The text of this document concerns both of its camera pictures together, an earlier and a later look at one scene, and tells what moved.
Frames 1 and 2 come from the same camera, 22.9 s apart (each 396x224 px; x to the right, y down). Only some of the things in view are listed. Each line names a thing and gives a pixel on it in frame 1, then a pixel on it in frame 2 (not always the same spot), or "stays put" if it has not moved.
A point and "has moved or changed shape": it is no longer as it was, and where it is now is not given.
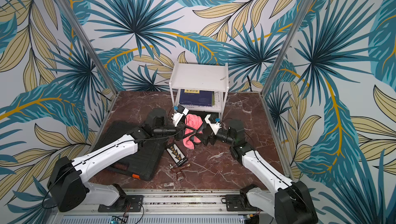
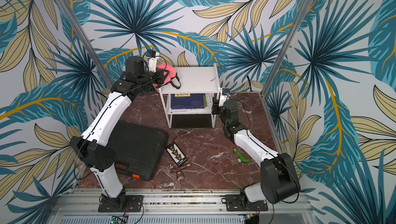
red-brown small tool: (180, 175) stays put
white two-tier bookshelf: (199, 86) has moved or changed shape
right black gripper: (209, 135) -> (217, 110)
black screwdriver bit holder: (176, 154) stays put
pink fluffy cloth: (194, 122) -> (171, 78)
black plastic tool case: (142, 164) stays put
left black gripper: (181, 131) -> (161, 77)
